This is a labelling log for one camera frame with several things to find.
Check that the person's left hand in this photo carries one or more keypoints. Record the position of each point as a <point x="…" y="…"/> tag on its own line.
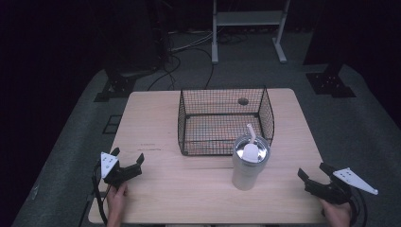
<point x="116" y="198"/>

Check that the black stand with flat base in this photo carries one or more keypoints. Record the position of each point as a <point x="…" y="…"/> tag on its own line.
<point x="331" y="82"/>
<point x="118" y="85"/>

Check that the silver tumbler with white straw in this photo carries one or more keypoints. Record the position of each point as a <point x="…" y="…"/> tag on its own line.
<point x="249" y="164"/>

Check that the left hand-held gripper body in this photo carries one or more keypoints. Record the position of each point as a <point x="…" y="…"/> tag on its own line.
<point x="121" y="174"/>

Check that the person's right hand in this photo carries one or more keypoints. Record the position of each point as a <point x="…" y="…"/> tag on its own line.
<point x="337" y="215"/>

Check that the white metal stand frame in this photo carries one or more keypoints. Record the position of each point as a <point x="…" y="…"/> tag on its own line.
<point x="249" y="18"/>

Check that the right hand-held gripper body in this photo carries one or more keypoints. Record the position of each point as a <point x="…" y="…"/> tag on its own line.
<point x="334" y="189"/>

